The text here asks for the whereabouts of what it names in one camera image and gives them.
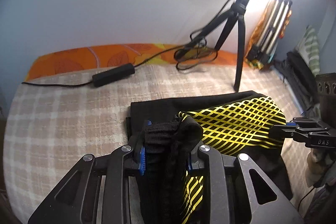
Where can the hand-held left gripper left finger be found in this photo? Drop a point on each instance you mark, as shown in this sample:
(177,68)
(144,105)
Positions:
(141,158)

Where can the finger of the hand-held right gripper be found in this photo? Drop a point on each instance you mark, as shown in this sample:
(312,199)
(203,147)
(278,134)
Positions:
(309,124)
(315,140)

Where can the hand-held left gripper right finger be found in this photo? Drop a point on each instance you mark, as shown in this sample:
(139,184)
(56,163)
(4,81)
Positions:
(189,161)

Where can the black pants with yellow pattern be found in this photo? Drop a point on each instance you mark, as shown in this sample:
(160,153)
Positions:
(236,119)

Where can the black folded garment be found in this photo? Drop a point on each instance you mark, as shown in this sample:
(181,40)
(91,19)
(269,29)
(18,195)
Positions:
(302,69)

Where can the dark grey folded garment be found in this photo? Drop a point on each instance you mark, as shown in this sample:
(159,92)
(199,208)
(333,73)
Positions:
(288,77)

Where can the green striped white pillow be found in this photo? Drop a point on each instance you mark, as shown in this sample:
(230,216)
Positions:
(311,45)

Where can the beige plaid blanket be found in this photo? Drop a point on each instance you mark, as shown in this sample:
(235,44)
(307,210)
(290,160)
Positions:
(65,113)

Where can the small black tripod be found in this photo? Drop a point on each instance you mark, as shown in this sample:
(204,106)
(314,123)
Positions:
(239,56)

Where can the folded metal tripod stand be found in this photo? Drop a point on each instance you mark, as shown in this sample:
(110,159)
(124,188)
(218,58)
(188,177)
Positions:
(273,19)

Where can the orange patterned cloth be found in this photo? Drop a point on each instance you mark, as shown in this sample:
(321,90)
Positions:
(258,29)

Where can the orange patterned pillow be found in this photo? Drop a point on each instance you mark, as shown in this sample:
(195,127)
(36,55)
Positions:
(78,58)

